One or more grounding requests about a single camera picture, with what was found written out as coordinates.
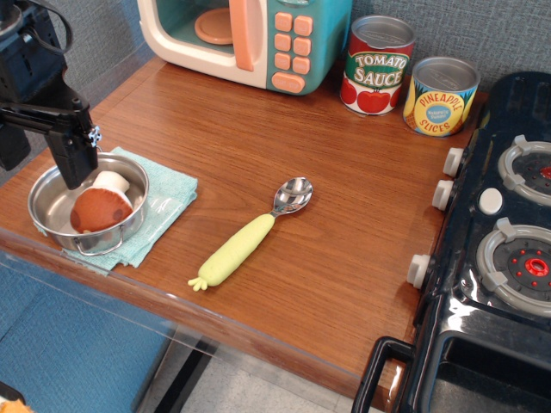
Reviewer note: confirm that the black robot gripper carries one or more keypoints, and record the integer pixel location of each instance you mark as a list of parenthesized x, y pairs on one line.
[(35, 92)]

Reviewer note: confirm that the yellow handled metal spoon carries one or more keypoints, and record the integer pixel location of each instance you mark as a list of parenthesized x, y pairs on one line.
[(292, 196)]

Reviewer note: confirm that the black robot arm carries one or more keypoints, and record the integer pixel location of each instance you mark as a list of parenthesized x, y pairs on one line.
[(27, 31)]

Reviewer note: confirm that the brown toy mushroom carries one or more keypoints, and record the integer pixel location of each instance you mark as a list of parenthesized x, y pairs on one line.
[(102, 205)]

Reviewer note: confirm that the light teal cloth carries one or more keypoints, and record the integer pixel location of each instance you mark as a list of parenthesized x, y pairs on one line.
[(170, 193)]

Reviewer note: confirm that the orange plush toy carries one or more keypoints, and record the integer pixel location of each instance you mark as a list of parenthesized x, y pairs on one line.
[(12, 401)]

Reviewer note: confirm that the teal toy microwave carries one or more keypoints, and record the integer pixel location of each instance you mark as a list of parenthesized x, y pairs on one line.
[(284, 46)]

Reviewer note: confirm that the tomato sauce can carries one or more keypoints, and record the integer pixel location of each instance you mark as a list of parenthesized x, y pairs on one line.
[(379, 53)]

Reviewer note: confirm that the pineapple slices can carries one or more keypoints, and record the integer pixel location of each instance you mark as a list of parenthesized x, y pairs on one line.
[(440, 95)]

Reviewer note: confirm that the black toy stove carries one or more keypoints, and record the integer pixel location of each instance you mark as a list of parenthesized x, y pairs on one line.
[(482, 326)]

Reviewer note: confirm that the metal pot with handles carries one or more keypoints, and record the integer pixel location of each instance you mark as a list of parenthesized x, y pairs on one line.
[(50, 203)]

